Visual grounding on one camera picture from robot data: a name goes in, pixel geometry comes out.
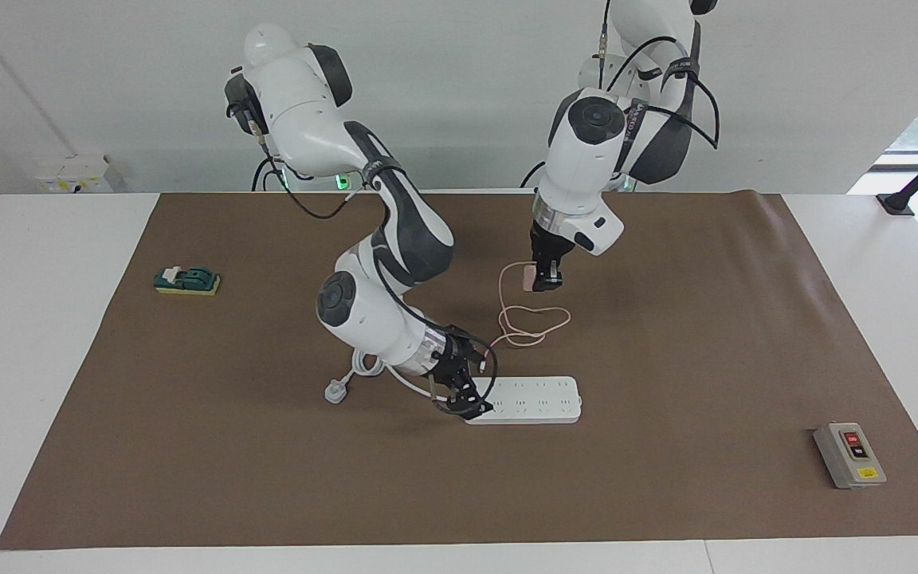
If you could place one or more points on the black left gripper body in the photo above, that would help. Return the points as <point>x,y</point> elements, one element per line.
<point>551,245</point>

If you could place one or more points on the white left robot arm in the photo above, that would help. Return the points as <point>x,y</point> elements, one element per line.
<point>586,167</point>

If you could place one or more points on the green knife switch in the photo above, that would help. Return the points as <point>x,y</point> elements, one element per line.
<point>192,279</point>

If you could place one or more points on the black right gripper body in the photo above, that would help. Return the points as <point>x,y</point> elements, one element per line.
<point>451,367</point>

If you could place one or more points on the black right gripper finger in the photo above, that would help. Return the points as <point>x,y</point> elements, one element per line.
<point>476,357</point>
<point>471,406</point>

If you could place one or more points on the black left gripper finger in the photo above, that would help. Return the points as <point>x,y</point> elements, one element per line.
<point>549,277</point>

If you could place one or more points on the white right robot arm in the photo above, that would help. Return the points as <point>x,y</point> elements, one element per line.
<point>300,119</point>

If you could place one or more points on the pink charger adapter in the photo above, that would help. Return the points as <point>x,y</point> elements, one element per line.
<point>528,277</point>

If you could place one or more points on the brown table mat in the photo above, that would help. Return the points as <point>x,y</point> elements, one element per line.
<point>427,494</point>

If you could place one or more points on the grey push button box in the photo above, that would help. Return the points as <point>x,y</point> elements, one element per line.
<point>849,458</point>

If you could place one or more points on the white wall socket box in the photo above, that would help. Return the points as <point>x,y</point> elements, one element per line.
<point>76,175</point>

